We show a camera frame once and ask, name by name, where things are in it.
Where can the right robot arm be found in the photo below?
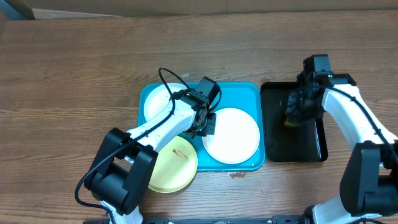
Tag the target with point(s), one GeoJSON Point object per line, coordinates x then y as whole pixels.
{"type": "Point", "coordinates": [368, 188]}

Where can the yellow plate with stain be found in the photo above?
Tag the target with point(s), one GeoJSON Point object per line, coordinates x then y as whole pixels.
{"type": "Point", "coordinates": [175, 166]}

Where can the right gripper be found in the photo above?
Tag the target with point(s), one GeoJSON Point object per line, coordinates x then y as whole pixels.
{"type": "Point", "coordinates": [296, 109]}

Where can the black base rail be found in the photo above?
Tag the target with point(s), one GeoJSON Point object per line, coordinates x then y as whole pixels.
{"type": "Point", "coordinates": [278, 219]}

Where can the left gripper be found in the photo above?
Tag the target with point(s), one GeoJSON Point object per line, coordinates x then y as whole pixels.
{"type": "Point", "coordinates": [210, 130]}

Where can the black rectangular water tray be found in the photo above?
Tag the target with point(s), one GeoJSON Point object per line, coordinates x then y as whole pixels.
{"type": "Point", "coordinates": [304, 143]}

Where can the white plate upper left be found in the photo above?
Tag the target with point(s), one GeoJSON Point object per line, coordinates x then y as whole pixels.
{"type": "Point", "coordinates": [156, 101]}

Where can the small clear tape scrap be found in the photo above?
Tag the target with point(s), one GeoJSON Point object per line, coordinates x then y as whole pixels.
{"type": "Point", "coordinates": [185, 75]}

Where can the teal plastic tray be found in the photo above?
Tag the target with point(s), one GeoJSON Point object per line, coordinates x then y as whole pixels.
{"type": "Point", "coordinates": [244, 96]}

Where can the white plate with red stain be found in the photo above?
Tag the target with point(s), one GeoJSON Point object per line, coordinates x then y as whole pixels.
{"type": "Point", "coordinates": [236, 137]}

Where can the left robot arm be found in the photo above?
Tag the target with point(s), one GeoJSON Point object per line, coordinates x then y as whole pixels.
{"type": "Point", "coordinates": [120, 173]}

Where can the yellow green sponge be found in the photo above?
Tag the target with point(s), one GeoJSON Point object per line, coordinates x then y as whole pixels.
{"type": "Point", "coordinates": [292, 122]}

